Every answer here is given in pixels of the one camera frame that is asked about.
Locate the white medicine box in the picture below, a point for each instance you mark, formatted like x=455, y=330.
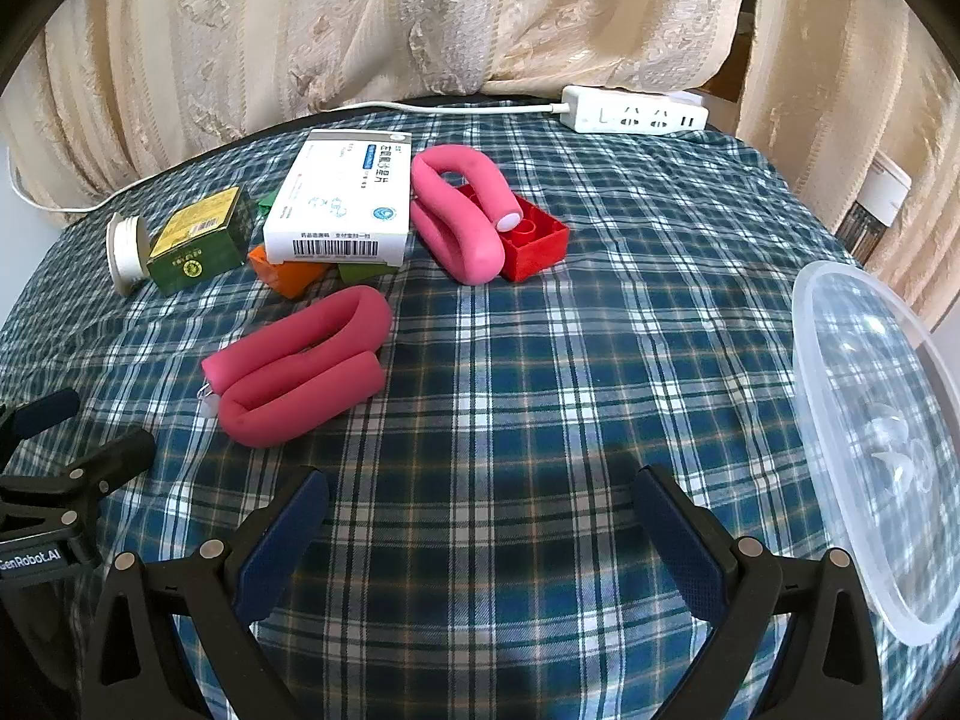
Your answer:
x=337, y=195

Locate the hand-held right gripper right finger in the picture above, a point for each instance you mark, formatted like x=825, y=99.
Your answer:
x=682, y=547

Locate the beige patterned curtain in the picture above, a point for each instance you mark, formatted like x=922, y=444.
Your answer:
x=825, y=90
x=300, y=37

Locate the orange toy block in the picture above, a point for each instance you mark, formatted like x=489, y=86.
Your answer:
x=281, y=277

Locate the green box with yellow label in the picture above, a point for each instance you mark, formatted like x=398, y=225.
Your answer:
x=202, y=240

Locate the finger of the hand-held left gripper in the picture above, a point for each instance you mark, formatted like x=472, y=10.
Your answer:
x=112, y=457
x=45, y=409

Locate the clear plastic bowl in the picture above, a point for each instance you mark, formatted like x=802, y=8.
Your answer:
x=862, y=465

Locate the brown wooden frame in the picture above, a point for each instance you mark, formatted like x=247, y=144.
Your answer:
x=746, y=52

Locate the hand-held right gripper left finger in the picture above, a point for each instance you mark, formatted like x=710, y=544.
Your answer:
x=277, y=540

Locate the blue plaid tablecloth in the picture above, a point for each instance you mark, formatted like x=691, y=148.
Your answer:
x=525, y=390

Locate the clear bottle with white cap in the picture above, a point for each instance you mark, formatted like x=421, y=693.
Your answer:
x=885, y=184

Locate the green block with blue dots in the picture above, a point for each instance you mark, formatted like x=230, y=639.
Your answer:
x=266, y=204

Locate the plain green toy block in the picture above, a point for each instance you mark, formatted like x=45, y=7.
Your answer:
x=364, y=271

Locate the red building block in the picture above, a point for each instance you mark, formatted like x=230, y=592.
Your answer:
x=536, y=240

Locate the white power strip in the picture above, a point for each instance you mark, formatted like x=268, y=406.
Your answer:
x=637, y=114

